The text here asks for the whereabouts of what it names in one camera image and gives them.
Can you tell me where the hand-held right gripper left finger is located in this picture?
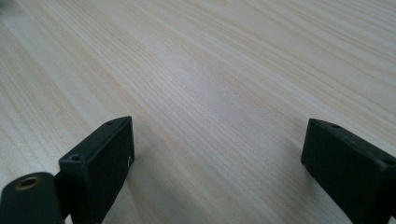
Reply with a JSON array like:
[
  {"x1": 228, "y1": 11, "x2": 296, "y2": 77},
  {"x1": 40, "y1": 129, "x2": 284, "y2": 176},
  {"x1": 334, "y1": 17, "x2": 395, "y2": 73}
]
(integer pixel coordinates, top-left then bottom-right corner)
[{"x1": 54, "y1": 116, "x2": 135, "y2": 224}]

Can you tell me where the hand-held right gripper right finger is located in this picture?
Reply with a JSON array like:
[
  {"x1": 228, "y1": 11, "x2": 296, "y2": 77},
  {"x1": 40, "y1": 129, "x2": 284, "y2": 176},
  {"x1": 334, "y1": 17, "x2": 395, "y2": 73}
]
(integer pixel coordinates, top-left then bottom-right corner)
[{"x1": 300, "y1": 118, "x2": 396, "y2": 224}]

